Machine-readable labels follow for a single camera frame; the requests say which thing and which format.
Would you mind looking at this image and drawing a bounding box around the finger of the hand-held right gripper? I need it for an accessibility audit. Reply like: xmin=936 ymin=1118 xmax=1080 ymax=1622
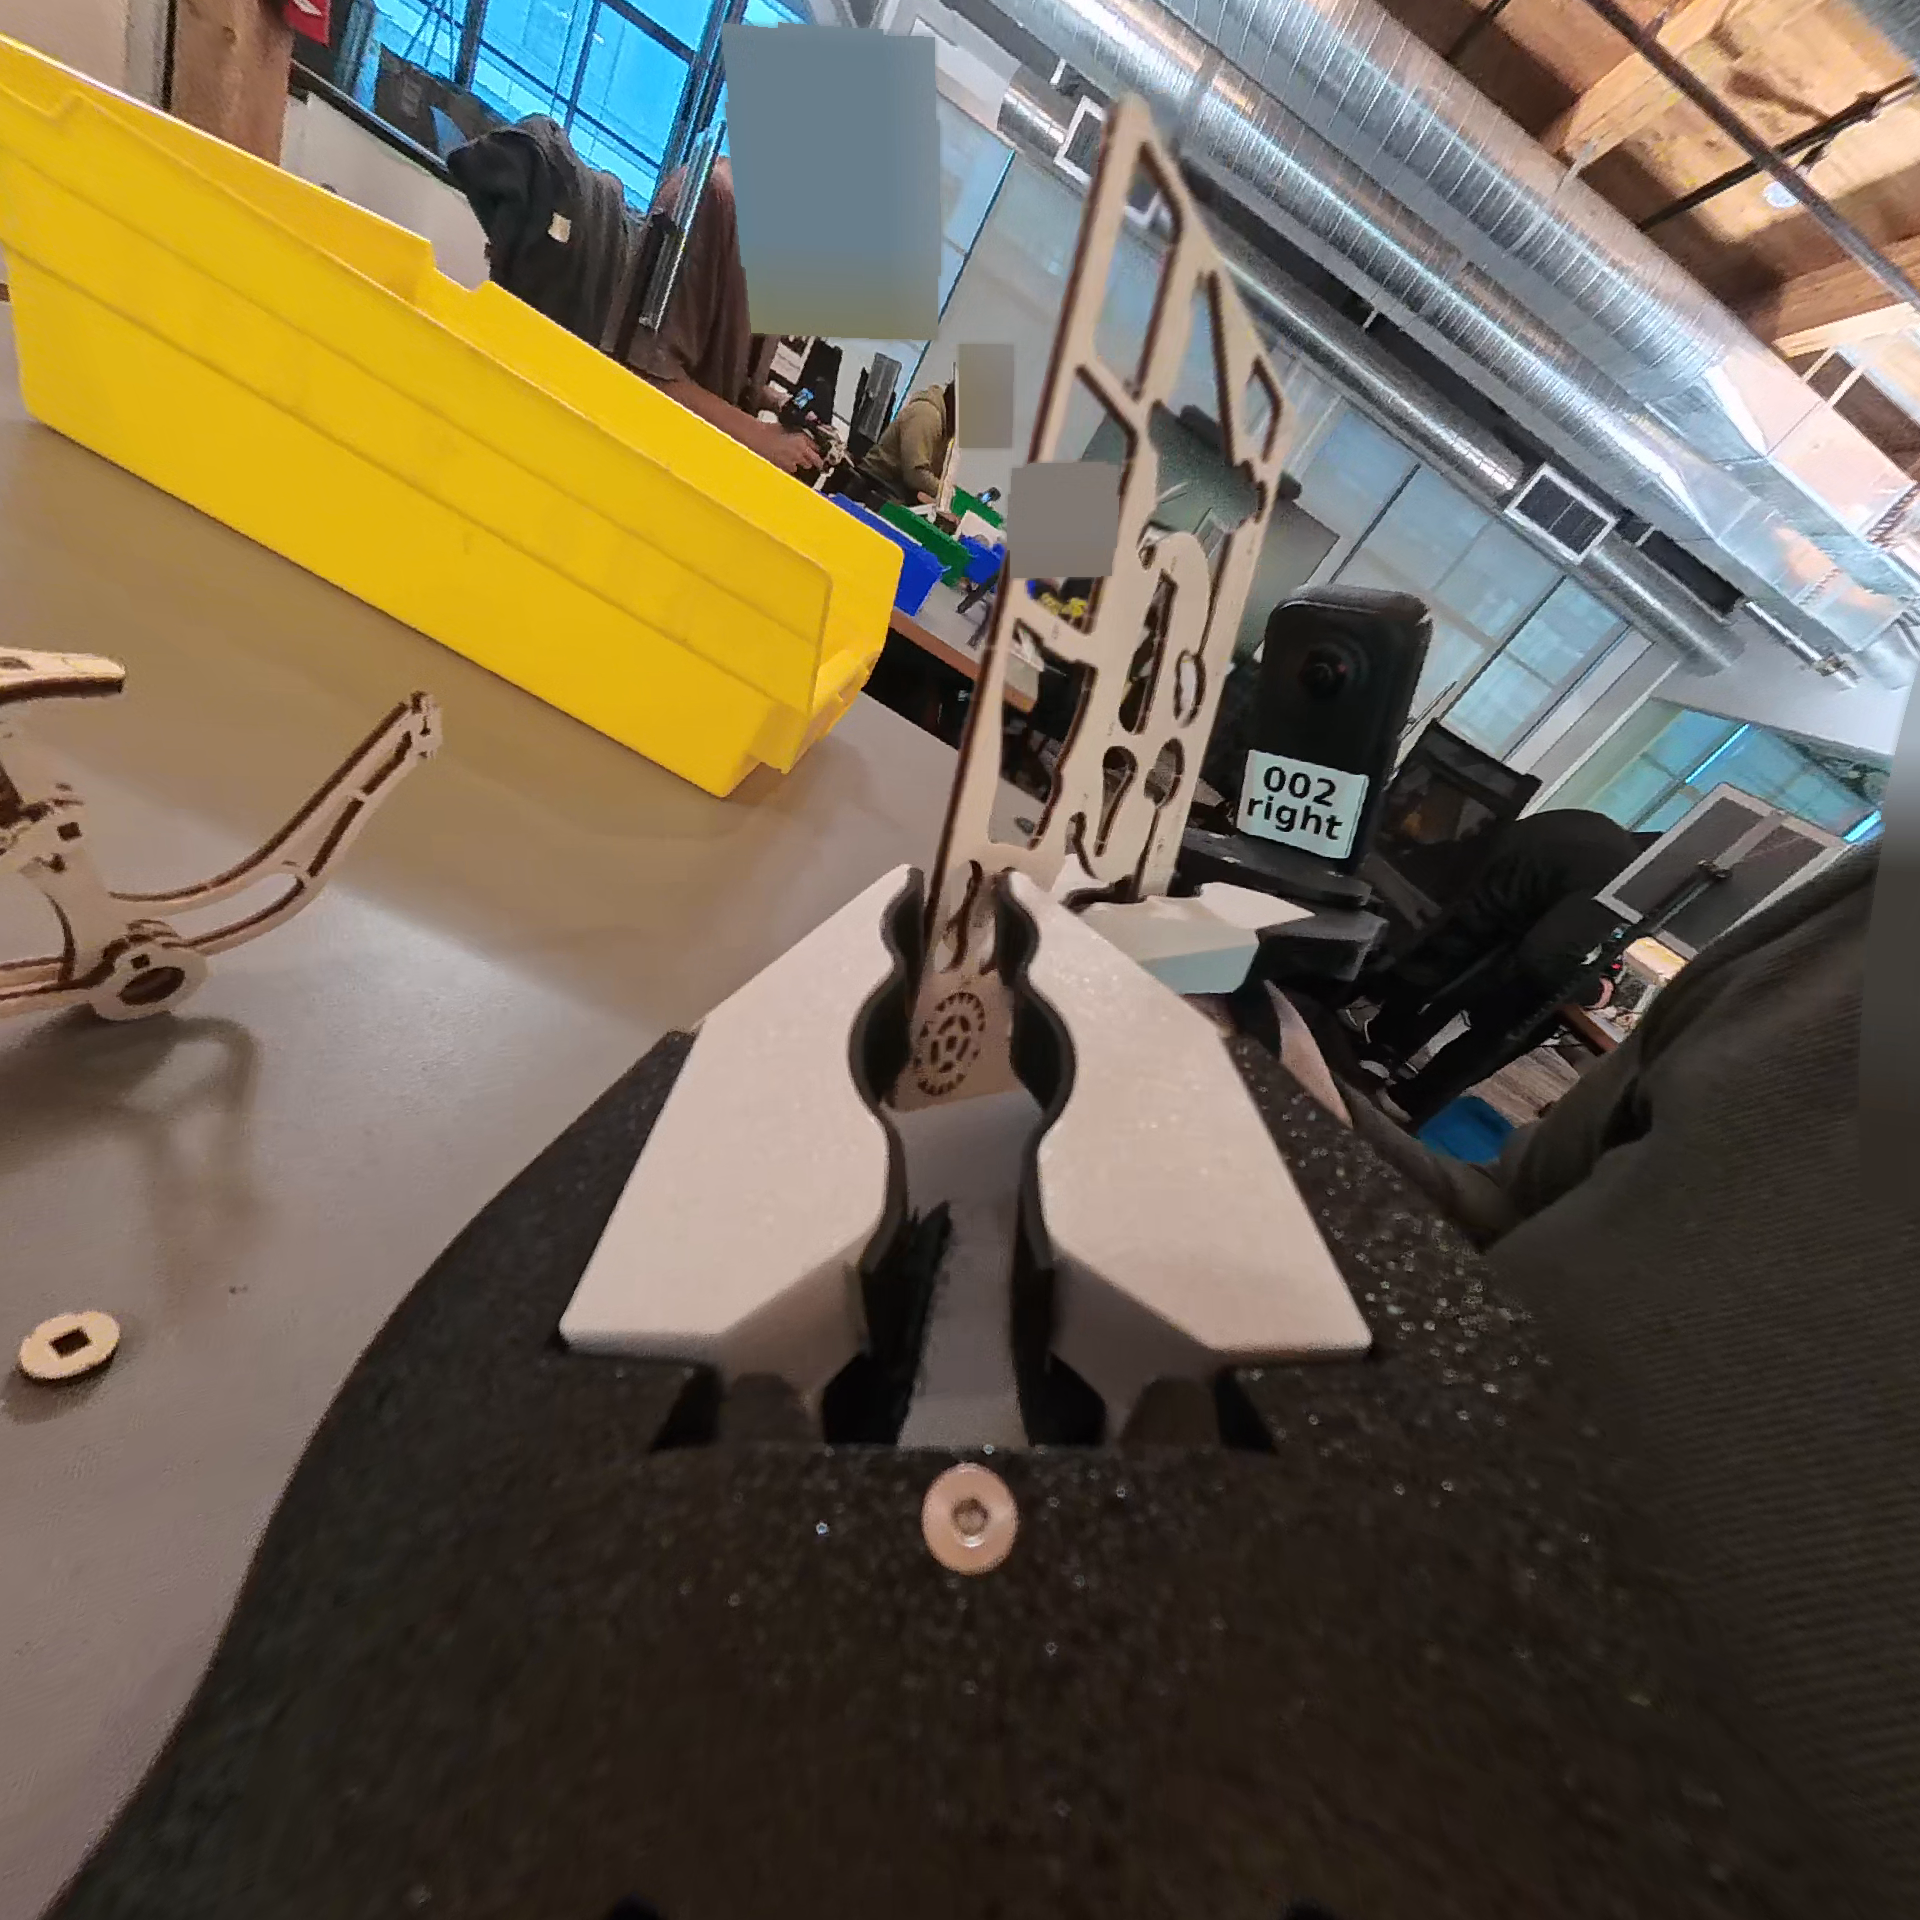
xmin=1070 ymin=882 xmax=1317 ymax=1000

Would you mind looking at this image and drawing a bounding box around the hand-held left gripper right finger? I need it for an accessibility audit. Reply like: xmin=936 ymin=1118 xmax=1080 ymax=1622
xmin=998 ymin=873 xmax=1376 ymax=1440

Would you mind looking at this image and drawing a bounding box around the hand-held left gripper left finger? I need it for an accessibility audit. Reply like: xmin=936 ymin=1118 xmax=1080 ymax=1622
xmin=557 ymin=866 xmax=924 ymax=1420

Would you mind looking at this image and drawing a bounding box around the laser-cut wooden parts sheet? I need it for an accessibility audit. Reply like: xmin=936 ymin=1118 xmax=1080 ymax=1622
xmin=895 ymin=95 xmax=1298 ymax=1115

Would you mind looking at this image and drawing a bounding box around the person's right forearm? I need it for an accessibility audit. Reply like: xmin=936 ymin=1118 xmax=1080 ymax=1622
xmin=1341 ymin=1072 xmax=1525 ymax=1249

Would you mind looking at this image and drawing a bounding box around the person's right hand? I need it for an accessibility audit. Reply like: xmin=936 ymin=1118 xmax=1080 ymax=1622
xmin=1232 ymin=987 xmax=1359 ymax=1126

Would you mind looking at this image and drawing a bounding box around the black office chair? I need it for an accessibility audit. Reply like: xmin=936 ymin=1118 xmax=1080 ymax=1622
xmin=1358 ymin=720 xmax=1660 ymax=1120

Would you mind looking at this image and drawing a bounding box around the blue storage bin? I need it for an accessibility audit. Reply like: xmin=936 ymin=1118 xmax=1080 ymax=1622
xmin=829 ymin=496 xmax=934 ymax=617

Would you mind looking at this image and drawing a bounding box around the person's dark olive jacket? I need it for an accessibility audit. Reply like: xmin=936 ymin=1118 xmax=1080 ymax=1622
xmin=1477 ymin=839 xmax=1920 ymax=1920

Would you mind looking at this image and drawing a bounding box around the small wooden washer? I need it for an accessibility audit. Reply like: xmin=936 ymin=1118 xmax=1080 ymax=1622
xmin=16 ymin=1312 xmax=124 ymax=1384

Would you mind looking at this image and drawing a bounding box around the yellow plastic bin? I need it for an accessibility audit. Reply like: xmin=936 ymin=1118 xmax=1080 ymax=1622
xmin=0 ymin=38 xmax=904 ymax=801

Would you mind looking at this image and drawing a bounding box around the dark hanging jacket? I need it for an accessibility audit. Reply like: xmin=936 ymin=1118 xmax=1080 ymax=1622
xmin=447 ymin=116 xmax=639 ymax=350

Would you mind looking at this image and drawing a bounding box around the silver ventilation duct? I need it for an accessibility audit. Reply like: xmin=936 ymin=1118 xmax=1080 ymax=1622
xmin=982 ymin=0 xmax=1749 ymax=671

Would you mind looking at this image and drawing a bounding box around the wooden model bike frame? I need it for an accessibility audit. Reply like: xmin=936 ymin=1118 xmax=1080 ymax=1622
xmin=0 ymin=648 xmax=445 ymax=1024

